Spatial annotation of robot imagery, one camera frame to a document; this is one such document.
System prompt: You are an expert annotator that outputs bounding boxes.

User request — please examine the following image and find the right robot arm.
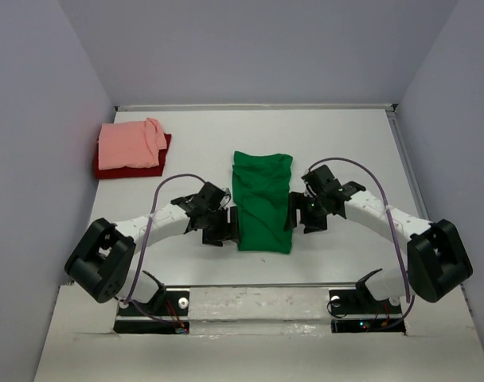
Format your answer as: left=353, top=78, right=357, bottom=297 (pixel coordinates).
left=284, top=165, right=473, bottom=312

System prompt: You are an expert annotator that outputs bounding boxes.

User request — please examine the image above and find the green t shirt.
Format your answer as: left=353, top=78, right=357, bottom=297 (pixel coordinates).
left=232, top=151, right=293, bottom=255

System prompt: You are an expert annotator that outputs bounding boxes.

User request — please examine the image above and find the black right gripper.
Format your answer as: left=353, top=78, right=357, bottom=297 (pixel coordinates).
left=282, top=191, right=327, bottom=234

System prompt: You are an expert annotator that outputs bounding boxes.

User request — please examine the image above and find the dark red t shirt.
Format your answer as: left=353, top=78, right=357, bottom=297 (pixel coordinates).
left=92, top=134, right=172, bottom=180

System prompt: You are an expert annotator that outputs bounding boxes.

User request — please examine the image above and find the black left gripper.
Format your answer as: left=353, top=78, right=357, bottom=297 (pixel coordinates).
left=201, top=206, right=241, bottom=247

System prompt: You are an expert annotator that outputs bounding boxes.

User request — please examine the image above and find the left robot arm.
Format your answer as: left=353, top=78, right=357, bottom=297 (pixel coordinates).
left=64, top=182, right=240, bottom=316

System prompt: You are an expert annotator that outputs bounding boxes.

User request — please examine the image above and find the pink t shirt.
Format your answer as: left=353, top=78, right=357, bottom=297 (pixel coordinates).
left=97, top=119, right=168, bottom=170

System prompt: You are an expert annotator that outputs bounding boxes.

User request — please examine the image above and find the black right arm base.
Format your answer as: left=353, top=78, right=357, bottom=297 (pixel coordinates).
left=326, top=289, right=406, bottom=334

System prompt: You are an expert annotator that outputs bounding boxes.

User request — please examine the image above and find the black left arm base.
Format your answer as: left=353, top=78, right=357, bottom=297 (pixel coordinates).
left=113, top=288, right=190, bottom=335

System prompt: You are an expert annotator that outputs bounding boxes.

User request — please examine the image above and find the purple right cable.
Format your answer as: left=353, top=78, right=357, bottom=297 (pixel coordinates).
left=307, top=157, right=417, bottom=331

